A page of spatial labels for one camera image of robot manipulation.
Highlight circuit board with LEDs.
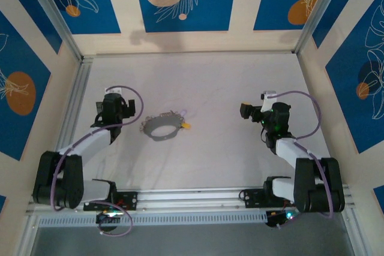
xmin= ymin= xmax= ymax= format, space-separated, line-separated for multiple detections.
xmin=265 ymin=207 xmax=301 ymax=229
xmin=95 ymin=210 xmax=121 ymax=226

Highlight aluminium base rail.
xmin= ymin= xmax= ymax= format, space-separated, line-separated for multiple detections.
xmin=26 ymin=186 xmax=352 ymax=215

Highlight metal keyring plate with rings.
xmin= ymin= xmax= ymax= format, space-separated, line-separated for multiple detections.
xmin=139 ymin=109 xmax=184 ymax=143

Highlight white slotted cable duct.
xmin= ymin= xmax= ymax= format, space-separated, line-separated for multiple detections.
xmin=37 ymin=212 xmax=271 ymax=227

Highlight aluminium frame post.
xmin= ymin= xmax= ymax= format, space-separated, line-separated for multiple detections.
xmin=21 ymin=0 xmax=84 ymax=62
xmin=293 ymin=0 xmax=346 ymax=56

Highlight aluminium table side rail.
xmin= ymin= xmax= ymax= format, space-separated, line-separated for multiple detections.
xmin=341 ymin=183 xmax=365 ymax=256
xmin=16 ymin=56 xmax=93 ymax=256

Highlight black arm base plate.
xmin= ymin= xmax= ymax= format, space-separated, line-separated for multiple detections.
xmin=242 ymin=188 xmax=296 ymax=209
xmin=83 ymin=191 xmax=139 ymax=212

